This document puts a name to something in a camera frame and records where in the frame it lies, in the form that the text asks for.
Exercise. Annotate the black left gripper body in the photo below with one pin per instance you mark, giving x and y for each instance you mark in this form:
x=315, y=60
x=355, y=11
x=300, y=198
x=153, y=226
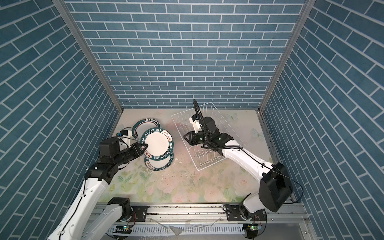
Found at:
x=127, y=155

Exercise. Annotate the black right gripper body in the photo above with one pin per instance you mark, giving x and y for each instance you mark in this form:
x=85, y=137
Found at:
x=196, y=138

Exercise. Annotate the dark green rim plate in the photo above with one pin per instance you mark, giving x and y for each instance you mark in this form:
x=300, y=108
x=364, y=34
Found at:
x=143, y=125

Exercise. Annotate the small plate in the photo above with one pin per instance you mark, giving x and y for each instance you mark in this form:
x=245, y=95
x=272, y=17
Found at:
x=160, y=144
x=159, y=165

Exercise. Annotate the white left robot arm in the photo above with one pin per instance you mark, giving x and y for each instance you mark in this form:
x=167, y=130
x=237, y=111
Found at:
x=97, y=178

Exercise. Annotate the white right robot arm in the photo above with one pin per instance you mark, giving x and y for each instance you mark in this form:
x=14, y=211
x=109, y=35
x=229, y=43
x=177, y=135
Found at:
x=275, y=185

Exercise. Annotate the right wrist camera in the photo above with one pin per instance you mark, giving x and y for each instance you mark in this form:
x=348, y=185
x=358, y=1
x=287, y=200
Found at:
x=194, y=120

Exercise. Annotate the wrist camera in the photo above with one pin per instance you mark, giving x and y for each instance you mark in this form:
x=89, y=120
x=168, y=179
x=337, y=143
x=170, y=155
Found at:
x=104, y=145
x=194, y=120

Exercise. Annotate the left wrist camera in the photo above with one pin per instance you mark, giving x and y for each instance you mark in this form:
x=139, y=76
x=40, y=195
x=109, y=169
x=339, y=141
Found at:
x=104, y=145

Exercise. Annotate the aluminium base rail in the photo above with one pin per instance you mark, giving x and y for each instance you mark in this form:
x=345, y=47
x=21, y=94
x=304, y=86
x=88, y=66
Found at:
x=182, y=213

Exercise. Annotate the aluminium left corner post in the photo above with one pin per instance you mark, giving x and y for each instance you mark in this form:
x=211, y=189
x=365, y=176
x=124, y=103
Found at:
x=76, y=32

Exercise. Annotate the aluminium corner post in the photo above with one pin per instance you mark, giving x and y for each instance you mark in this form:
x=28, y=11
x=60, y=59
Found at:
x=76, y=32
x=303, y=16

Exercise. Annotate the aluminium right corner post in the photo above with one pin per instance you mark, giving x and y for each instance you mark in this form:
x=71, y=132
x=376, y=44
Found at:
x=303, y=16

